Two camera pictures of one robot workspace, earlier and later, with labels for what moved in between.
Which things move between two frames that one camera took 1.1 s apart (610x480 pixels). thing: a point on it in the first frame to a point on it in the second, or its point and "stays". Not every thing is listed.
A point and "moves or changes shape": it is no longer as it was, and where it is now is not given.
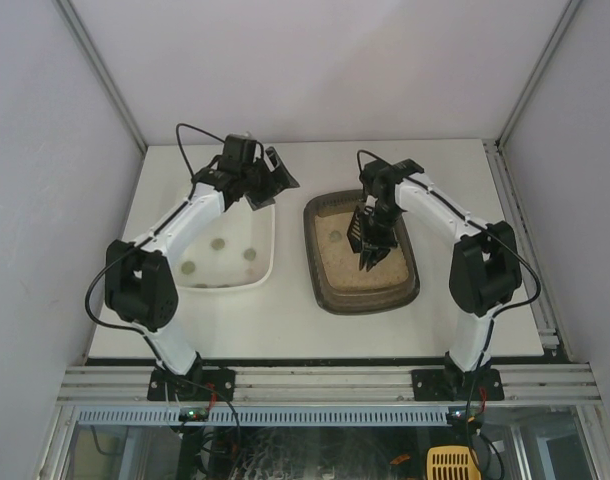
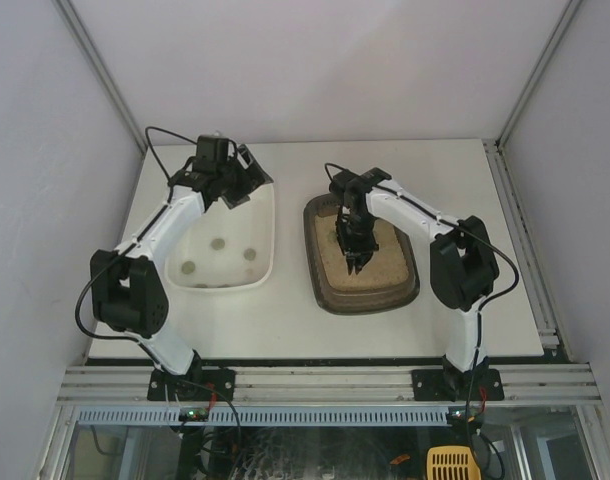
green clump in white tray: (249, 254) stays
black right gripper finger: (377, 255) to (361, 259)
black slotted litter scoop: (355, 235) moves or changes shape
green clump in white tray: (188, 267) stays
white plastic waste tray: (233, 250) stays
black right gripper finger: (365, 254) to (350, 264)
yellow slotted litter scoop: (452, 462) stays
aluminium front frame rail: (531, 383) stays
